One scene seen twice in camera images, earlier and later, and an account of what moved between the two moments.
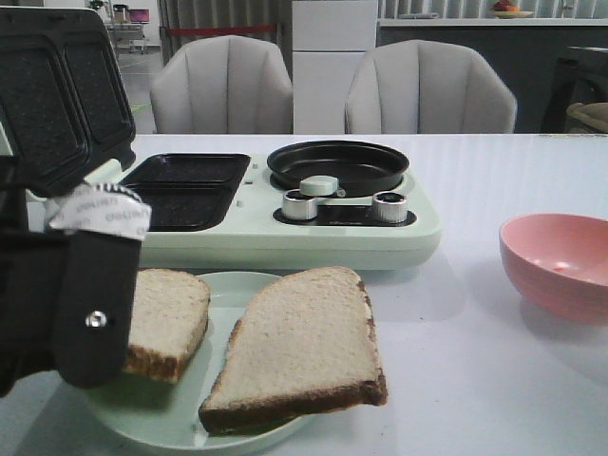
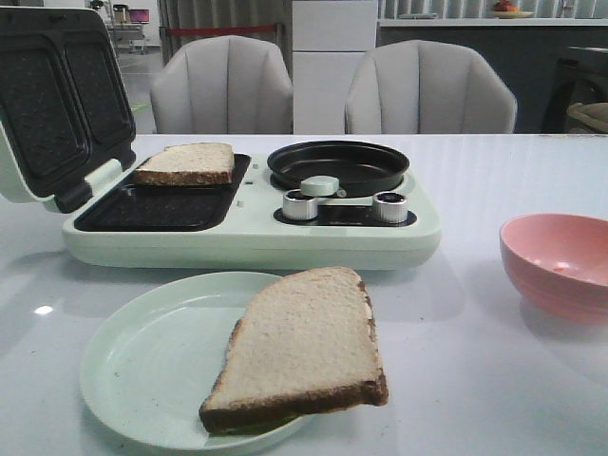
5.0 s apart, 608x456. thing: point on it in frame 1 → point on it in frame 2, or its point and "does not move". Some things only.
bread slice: (168, 319) → (190, 163)
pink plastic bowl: (557, 264) does not move
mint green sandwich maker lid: (63, 103) does not move
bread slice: (303, 348) does not move
